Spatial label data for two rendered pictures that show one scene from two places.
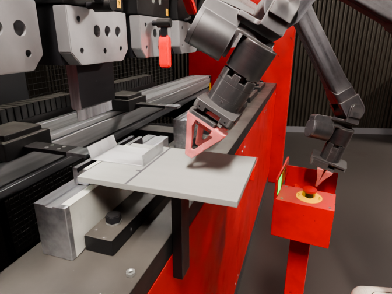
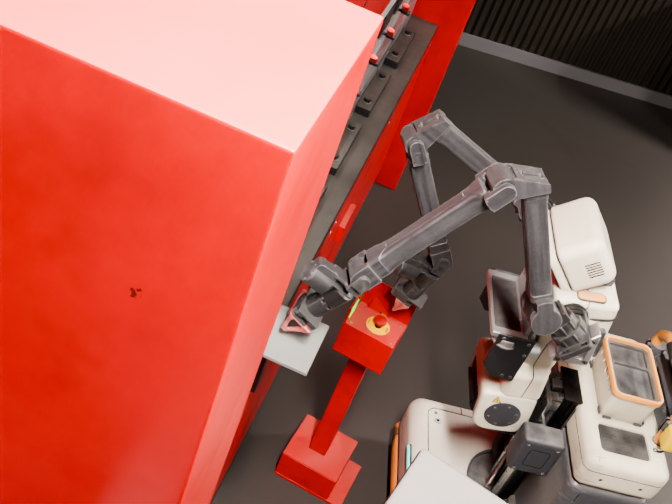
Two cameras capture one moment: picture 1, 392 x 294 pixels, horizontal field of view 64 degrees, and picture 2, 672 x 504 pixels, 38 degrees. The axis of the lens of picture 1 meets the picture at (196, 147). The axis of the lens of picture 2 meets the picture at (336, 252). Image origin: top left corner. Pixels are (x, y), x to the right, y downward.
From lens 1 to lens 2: 1.90 m
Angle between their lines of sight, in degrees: 25
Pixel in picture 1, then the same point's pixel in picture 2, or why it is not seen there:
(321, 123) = (408, 266)
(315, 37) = (424, 194)
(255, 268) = not seen: hidden behind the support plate
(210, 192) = (292, 362)
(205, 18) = (315, 278)
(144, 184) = not seen: hidden behind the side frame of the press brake
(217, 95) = (311, 308)
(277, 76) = (443, 14)
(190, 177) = (281, 343)
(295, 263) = (350, 374)
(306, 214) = (369, 343)
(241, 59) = (330, 298)
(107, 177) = not seen: hidden behind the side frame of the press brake
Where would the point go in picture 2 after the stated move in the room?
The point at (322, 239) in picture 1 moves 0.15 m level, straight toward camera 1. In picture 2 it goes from (377, 366) to (357, 399)
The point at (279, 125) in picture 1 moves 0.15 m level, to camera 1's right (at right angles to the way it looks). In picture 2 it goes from (421, 96) to (453, 104)
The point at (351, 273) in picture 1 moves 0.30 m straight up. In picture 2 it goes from (436, 373) to (463, 322)
